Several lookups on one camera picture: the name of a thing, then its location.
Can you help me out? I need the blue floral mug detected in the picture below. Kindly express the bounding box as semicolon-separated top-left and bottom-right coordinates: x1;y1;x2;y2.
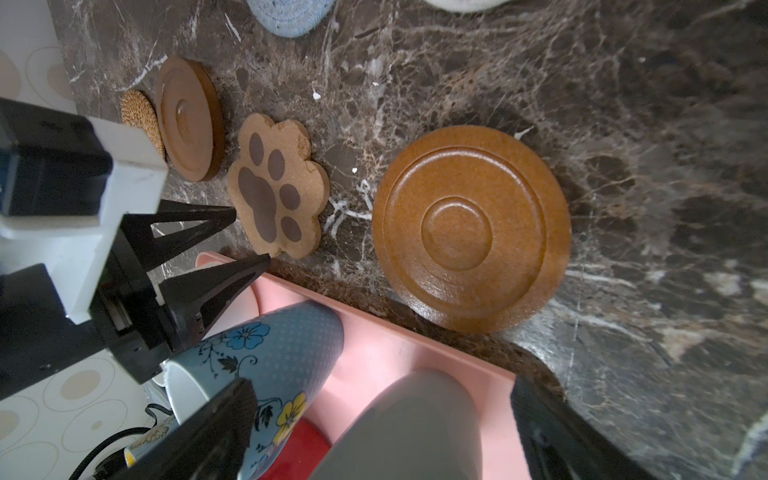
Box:
164;301;344;479

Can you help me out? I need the pink rectangular tray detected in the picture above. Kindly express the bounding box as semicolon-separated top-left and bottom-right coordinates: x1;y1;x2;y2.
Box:
195;251;533;480

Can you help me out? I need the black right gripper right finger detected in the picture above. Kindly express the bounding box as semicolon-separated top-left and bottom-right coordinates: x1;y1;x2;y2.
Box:
510;376;654;480

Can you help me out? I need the light blue woven coaster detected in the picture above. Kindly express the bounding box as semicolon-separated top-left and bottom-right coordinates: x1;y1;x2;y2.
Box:
247;0;335;38

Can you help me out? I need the multicolour woven round coaster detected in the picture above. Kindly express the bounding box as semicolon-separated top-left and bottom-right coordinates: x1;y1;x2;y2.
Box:
424;0;509;14

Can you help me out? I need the brown wooden round coaster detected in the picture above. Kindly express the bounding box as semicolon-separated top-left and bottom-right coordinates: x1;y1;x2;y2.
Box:
373;125;572;333

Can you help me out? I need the red mug black handle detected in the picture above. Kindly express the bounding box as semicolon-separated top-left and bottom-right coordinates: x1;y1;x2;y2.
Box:
260;419;331;480

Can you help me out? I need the dark brown wooden coaster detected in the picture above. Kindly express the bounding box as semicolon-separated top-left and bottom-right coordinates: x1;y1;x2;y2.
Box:
155;56;226;182

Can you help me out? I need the grey mug white inside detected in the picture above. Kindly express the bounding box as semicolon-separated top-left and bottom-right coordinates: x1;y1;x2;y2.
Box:
311;369;482;479

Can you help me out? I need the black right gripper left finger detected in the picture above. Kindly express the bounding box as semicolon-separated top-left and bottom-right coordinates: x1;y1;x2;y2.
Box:
114;379;257;479

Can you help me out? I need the cork paw print coaster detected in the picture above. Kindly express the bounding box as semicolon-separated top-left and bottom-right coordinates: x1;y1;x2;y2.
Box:
227;113;330;259

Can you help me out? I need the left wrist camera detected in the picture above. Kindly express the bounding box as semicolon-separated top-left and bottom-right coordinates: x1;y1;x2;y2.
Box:
1;99;168;324

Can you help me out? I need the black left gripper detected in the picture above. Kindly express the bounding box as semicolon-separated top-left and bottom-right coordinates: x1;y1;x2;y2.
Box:
0;199;272;402

